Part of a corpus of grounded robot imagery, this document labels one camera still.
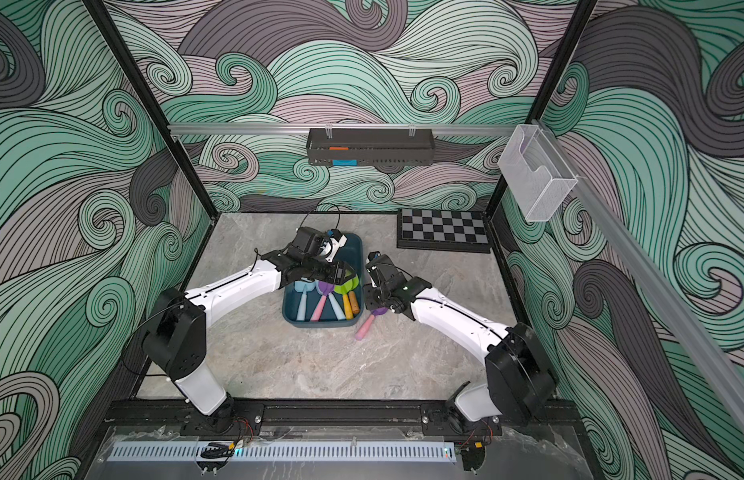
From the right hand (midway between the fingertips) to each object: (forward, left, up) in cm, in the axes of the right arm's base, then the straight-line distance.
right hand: (374, 292), depth 85 cm
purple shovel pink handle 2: (-10, +4, -6) cm, 12 cm away
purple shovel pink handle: (+6, +16, -8) cm, 19 cm away
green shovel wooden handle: (+4, +7, -9) cm, 13 cm away
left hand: (+5, +7, +4) cm, 10 cm away
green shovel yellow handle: (+6, +10, -8) cm, 14 cm away
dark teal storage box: (+1, +18, -9) cm, 20 cm away
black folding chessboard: (+30, -27, -7) cm, 41 cm away
